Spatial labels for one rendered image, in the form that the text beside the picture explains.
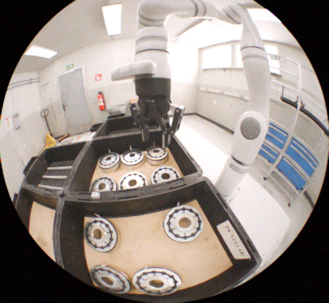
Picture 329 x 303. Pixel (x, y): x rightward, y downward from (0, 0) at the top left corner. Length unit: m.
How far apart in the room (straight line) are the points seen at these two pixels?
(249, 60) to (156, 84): 0.26
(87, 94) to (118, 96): 1.02
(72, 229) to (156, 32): 0.47
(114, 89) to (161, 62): 3.04
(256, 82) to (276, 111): 2.39
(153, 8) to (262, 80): 0.30
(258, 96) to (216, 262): 0.46
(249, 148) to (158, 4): 0.38
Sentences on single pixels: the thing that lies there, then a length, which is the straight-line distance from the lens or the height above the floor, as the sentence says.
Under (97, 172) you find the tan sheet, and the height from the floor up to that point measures 0.83.
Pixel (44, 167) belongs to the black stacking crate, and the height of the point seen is 0.86.
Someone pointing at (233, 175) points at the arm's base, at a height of 0.89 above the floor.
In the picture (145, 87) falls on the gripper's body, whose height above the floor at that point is 1.13.
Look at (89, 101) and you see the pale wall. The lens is 3.40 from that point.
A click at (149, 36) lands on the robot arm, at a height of 1.22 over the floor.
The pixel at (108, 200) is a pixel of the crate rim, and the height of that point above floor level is 0.93.
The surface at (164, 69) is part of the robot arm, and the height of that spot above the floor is 1.16.
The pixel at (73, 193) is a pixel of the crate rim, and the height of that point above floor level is 0.93.
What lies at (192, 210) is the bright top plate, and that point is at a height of 0.86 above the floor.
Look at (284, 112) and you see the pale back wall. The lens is 2.69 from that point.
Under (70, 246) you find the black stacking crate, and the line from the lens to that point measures 0.34.
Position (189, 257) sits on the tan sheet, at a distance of 0.31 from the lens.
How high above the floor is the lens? 1.13
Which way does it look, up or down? 31 degrees down
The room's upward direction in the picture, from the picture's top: straight up
